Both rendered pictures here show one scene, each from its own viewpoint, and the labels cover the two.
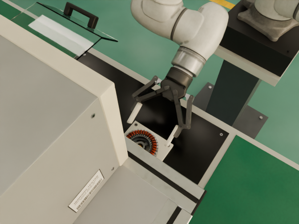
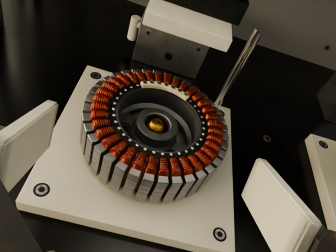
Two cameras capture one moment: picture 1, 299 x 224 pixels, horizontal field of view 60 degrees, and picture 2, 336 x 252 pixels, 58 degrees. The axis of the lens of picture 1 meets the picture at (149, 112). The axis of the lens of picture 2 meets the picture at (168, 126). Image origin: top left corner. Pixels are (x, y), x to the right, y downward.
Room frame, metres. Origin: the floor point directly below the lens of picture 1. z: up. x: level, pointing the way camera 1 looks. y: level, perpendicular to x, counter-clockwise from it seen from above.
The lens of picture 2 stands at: (0.43, -0.08, 0.97)
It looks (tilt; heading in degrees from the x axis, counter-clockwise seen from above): 45 degrees down; 134
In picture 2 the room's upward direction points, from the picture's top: 23 degrees clockwise
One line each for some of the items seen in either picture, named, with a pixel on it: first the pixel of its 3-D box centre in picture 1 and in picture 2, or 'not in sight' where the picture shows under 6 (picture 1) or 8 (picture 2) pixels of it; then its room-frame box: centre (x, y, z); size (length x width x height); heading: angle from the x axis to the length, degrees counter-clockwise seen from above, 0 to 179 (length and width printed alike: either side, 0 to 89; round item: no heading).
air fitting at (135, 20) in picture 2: not in sight; (134, 29); (0.18, 0.07, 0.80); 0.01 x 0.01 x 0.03; 54
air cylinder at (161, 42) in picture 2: not in sight; (173, 38); (0.19, 0.11, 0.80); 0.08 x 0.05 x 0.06; 54
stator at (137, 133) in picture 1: (139, 147); (155, 129); (0.31, 0.03, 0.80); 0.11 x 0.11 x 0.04
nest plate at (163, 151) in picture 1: (139, 150); (147, 147); (0.31, 0.03, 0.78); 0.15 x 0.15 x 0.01; 54
